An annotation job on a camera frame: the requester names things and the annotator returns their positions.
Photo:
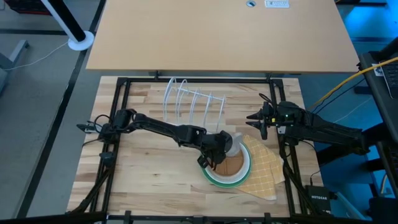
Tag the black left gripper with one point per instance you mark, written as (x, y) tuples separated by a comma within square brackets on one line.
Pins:
[(217, 144)]

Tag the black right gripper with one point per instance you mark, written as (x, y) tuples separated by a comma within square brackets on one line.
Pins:
[(271, 122)]

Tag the grey ceramic mug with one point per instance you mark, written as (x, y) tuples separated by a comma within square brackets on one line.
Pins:
[(236, 146)]

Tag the brown wooden plate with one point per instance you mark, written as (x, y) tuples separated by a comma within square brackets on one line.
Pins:
[(231, 166)]

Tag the white plate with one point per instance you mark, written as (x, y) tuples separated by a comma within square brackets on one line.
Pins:
[(239, 177)]

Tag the green plate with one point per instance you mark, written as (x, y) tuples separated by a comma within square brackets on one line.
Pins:
[(227, 184)]

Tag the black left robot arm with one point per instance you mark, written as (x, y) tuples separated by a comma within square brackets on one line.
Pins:
[(161, 126)]

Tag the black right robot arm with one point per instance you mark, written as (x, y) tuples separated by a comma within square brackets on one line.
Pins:
[(326, 130)]

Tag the yellow checked cloth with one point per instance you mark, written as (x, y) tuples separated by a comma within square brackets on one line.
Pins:
[(264, 168)]

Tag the beige wooden desk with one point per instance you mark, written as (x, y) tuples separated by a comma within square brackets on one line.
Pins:
[(217, 37)]

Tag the black equipment cart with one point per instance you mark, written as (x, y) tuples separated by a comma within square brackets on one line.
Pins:
[(373, 93)]

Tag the black laptop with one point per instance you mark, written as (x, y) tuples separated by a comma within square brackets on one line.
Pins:
[(391, 77)]

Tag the white pole with round base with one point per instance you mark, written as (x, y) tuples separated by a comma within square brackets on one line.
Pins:
[(81, 43)]

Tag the grey furniture leg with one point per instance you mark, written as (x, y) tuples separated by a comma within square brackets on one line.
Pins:
[(17, 51)]

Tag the black crate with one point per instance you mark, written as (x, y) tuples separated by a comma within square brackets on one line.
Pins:
[(25, 6)]

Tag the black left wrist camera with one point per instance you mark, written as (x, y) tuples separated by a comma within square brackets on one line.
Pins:
[(204, 161)]

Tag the black aluminium frame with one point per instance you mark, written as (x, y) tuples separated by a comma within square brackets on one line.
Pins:
[(199, 80)]

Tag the black Netgear network switch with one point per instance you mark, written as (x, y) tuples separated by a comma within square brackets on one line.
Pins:
[(318, 199)]

